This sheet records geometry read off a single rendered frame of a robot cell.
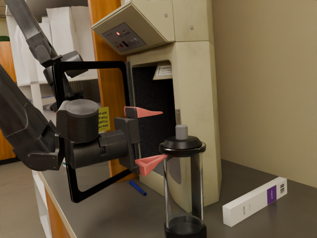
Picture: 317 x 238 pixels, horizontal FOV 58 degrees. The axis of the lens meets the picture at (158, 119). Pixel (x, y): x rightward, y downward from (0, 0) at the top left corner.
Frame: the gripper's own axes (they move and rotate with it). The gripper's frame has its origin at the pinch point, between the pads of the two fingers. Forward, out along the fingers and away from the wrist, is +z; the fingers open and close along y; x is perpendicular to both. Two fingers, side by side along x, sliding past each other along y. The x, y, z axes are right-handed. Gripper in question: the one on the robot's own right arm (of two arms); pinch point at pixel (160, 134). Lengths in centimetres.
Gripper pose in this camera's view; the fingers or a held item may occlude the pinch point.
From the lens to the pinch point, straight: 62.5
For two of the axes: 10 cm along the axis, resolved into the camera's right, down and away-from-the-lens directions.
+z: 8.6, -1.6, 4.8
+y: -1.1, -9.9, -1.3
